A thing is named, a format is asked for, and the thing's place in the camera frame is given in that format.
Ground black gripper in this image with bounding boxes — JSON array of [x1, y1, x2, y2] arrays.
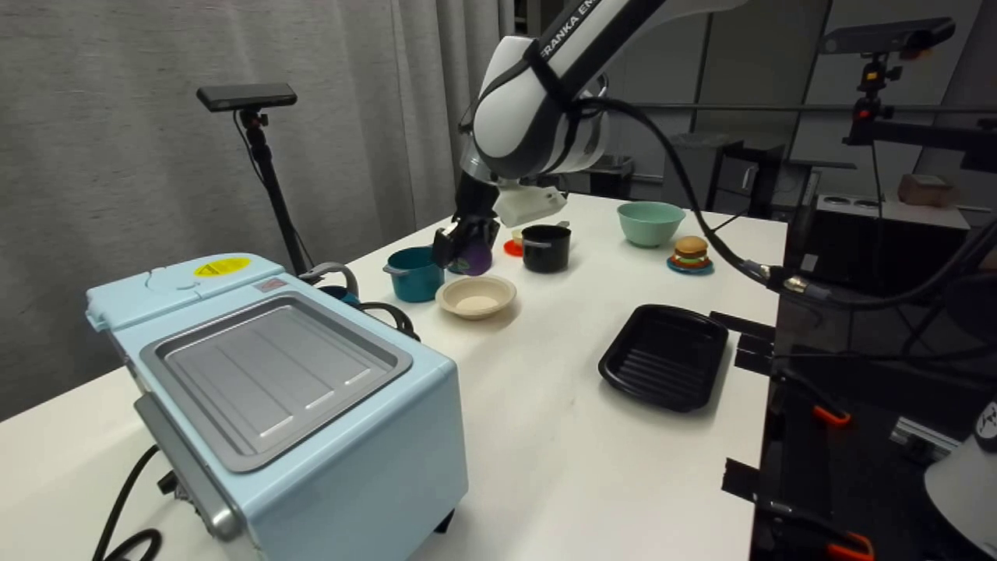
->
[[431, 172, 506, 274]]

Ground cream white bowl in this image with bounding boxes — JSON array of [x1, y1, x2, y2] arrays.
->
[[434, 271, 520, 323]]

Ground mint green bowl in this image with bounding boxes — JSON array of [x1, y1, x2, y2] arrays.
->
[[615, 199, 690, 251]]

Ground white dome shaped object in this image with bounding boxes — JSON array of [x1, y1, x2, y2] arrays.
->
[[923, 399, 997, 561]]

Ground teal toy pot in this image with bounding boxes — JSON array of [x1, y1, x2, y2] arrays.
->
[[380, 242, 448, 306]]

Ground black toy pot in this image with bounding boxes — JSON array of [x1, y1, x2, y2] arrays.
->
[[517, 221, 574, 276]]

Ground toy burger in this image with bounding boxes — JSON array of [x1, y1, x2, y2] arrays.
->
[[671, 234, 715, 267]]

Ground small teal plate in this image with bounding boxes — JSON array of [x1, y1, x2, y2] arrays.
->
[[664, 251, 716, 281]]

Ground black grill tray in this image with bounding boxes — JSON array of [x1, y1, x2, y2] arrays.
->
[[595, 301, 732, 414]]

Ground light blue toaster oven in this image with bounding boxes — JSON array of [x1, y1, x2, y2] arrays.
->
[[84, 249, 470, 561]]

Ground brown cardboard box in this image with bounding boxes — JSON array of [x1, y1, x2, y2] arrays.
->
[[897, 172, 960, 209]]

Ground black cable loop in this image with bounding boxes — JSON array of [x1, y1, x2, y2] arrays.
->
[[300, 262, 425, 342]]

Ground black camera stand pole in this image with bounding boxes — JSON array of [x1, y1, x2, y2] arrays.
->
[[237, 109, 314, 281]]

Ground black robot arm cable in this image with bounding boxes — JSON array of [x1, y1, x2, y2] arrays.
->
[[580, 94, 997, 310]]

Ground black bar camera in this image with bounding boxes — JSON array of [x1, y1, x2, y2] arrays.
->
[[193, 82, 300, 115]]

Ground orange clamp handle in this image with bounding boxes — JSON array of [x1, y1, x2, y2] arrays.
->
[[826, 530, 879, 561], [809, 402, 857, 431]]

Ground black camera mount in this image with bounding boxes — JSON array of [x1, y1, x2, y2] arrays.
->
[[840, 53, 904, 150]]

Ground black power cable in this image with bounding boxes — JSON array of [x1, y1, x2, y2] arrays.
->
[[92, 443, 168, 561]]

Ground grey bar camera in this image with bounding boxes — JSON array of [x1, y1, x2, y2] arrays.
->
[[819, 14, 960, 62]]

